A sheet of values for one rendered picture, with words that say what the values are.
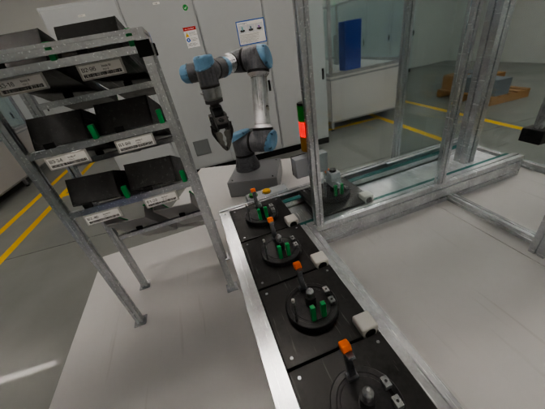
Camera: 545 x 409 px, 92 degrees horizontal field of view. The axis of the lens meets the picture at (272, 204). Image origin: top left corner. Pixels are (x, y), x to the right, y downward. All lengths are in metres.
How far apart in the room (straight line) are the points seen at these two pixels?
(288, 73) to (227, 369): 3.72
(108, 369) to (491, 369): 1.02
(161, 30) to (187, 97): 0.77
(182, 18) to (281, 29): 1.20
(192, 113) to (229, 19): 1.22
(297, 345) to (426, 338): 0.36
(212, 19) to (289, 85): 1.24
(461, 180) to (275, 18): 3.19
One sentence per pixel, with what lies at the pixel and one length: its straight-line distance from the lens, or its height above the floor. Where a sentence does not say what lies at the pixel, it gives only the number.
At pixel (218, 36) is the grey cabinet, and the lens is 3.90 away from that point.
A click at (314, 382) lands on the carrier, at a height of 0.97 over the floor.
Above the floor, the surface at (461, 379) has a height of 0.86.
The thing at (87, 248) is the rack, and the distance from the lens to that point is 0.88.
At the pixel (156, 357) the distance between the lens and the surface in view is 0.97.
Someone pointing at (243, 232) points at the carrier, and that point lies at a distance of 1.06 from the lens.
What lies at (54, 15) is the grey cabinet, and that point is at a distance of 4.15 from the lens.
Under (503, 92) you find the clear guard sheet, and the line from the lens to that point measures 1.82.
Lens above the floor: 1.60
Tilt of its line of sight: 32 degrees down
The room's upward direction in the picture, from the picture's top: 11 degrees counter-clockwise
